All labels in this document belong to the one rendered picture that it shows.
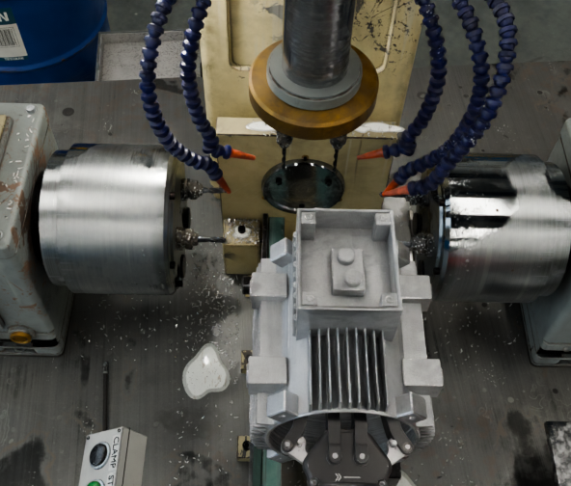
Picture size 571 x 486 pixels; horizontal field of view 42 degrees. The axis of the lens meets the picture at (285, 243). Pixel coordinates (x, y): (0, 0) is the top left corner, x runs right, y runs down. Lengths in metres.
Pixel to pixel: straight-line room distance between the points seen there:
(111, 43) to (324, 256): 1.88
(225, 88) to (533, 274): 0.60
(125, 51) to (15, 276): 1.44
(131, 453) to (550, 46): 2.65
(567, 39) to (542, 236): 2.25
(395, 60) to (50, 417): 0.85
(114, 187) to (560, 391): 0.87
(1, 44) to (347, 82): 1.76
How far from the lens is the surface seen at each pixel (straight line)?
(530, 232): 1.18
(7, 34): 2.58
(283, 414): 0.72
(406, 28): 1.23
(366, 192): 1.34
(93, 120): 1.75
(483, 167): 1.20
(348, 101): 1.01
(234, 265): 1.43
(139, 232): 1.13
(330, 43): 0.94
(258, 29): 1.23
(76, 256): 1.16
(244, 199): 1.35
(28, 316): 1.32
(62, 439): 1.36
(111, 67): 2.48
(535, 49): 3.28
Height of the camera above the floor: 2.05
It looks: 56 degrees down
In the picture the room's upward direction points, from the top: 3 degrees clockwise
